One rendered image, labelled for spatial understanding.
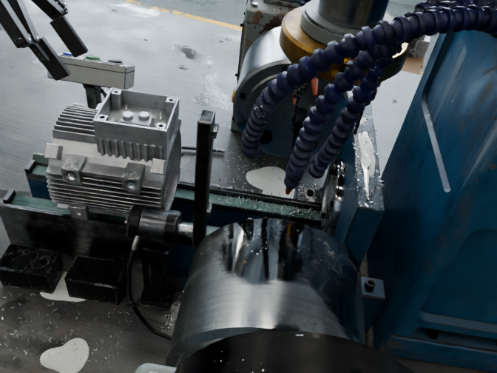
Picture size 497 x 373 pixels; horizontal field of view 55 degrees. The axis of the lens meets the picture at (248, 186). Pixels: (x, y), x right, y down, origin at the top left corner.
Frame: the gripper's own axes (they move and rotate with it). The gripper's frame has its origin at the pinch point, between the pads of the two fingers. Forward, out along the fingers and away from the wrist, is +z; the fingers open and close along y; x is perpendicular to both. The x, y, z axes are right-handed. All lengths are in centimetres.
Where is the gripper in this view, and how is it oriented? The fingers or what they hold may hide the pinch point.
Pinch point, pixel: (62, 51)
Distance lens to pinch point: 89.8
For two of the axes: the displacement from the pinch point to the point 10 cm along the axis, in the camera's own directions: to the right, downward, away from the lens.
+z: 4.0, 7.0, 5.9
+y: 1.2, -6.7, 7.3
